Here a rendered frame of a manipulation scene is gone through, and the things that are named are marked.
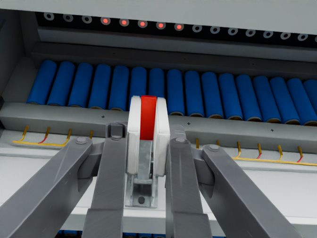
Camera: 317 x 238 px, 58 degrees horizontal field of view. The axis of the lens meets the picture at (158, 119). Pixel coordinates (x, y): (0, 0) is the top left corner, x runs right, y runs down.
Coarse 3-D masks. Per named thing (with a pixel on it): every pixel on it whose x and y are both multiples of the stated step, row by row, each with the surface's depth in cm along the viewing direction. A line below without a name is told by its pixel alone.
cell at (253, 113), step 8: (240, 80) 33; (248, 80) 33; (240, 88) 32; (248, 88) 32; (240, 96) 32; (248, 96) 31; (240, 104) 32; (248, 104) 30; (256, 104) 30; (248, 112) 30; (256, 112) 30
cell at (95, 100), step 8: (104, 64) 32; (96, 72) 32; (104, 72) 32; (96, 80) 31; (104, 80) 31; (96, 88) 30; (104, 88) 30; (96, 96) 29; (104, 96) 30; (88, 104) 29; (96, 104) 29; (104, 104) 29
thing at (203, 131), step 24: (24, 120) 27; (48, 120) 27; (72, 120) 27; (96, 120) 27; (120, 120) 27; (168, 120) 28; (192, 120) 28; (216, 120) 28; (240, 120) 28; (48, 144) 27; (240, 144) 29; (264, 144) 28; (288, 144) 28; (312, 144) 28
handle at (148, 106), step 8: (144, 96) 22; (152, 96) 22; (144, 104) 22; (152, 104) 22; (144, 112) 22; (152, 112) 22; (144, 120) 22; (152, 120) 22; (144, 128) 22; (152, 128) 22; (144, 136) 23; (152, 136) 23; (144, 144) 23; (144, 152) 23; (144, 160) 23; (144, 168) 24; (144, 176) 24
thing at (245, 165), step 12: (12, 156) 26; (24, 156) 26; (36, 156) 26; (48, 156) 26; (252, 168) 27; (264, 168) 27; (276, 168) 27; (288, 168) 27; (300, 168) 28; (312, 168) 28
